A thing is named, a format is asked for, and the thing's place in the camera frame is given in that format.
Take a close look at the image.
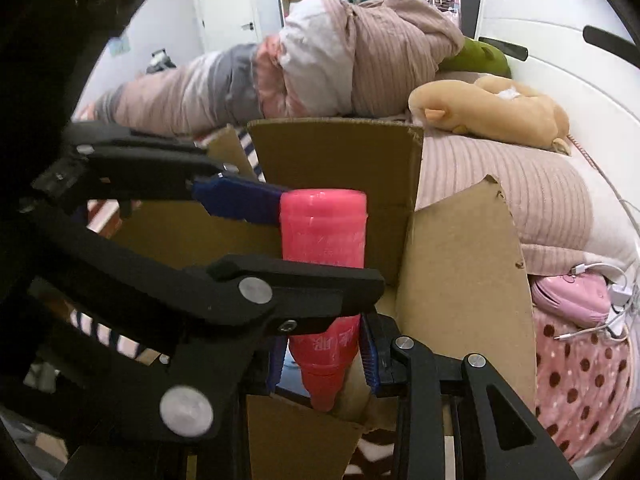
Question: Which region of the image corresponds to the tan plush toy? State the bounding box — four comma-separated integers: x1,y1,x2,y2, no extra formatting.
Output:
408,75,570,155

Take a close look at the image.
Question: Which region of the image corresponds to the pink plastic bottle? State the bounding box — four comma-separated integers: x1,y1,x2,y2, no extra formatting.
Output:
280,188,368,413

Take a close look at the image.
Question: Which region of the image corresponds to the rolled striped duvet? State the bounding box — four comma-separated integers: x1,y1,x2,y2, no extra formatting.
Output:
88,0,465,138

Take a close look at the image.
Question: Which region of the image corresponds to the white bed headboard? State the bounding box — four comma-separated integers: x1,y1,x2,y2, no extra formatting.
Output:
476,0,639,216

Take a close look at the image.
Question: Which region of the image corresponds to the pink polka dot cloth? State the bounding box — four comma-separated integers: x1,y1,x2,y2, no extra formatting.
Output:
533,308,639,463

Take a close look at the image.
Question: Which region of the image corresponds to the brown cardboard box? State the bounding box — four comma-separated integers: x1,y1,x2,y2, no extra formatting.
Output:
112,116,539,480

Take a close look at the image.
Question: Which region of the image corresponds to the white door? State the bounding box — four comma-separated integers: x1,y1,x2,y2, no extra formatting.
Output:
194,0,262,52

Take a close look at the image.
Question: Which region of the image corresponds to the striped fleece blanket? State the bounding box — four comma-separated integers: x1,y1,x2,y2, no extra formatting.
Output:
68,127,279,365

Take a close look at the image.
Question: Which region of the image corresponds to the pink pouch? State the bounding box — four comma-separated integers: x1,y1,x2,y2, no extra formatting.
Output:
530,272,611,328

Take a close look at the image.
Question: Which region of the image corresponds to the pink ribbed pillow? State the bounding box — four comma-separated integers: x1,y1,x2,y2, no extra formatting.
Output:
416,131,639,278

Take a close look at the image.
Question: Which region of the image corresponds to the green plush toy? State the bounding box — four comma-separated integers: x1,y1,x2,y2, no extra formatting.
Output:
438,37,511,78

